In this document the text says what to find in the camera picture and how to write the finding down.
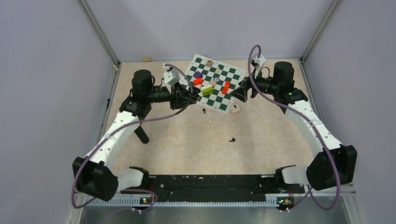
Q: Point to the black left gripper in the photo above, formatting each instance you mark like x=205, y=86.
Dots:
x=180, y=97

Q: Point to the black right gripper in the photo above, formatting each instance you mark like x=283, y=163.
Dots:
x=241, y=93

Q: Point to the white earbud charging case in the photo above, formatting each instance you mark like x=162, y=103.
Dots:
x=235, y=108

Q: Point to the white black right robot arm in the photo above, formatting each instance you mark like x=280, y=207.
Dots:
x=333, y=162

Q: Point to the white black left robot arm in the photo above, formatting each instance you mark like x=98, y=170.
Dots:
x=93, y=173

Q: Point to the green white toy brick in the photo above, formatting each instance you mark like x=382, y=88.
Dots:
x=207, y=89

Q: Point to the red toy brick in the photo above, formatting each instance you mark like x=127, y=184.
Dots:
x=225, y=87
x=198, y=81

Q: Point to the purple toy brick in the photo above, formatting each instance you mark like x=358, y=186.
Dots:
x=197, y=74

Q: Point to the green white chessboard mat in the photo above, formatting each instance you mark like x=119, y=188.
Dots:
x=222, y=77

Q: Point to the brown wooden chess piece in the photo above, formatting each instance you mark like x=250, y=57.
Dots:
x=209, y=63

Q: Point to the wooden cork cylinder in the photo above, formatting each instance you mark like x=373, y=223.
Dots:
x=147, y=59

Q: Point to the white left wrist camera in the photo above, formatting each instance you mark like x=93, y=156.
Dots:
x=171, y=76

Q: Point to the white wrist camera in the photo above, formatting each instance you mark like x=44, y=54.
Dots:
x=171, y=76
x=258, y=62

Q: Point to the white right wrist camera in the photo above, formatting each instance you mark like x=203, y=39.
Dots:
x=258, y=62

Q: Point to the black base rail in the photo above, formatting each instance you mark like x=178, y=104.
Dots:
x=217, y=188

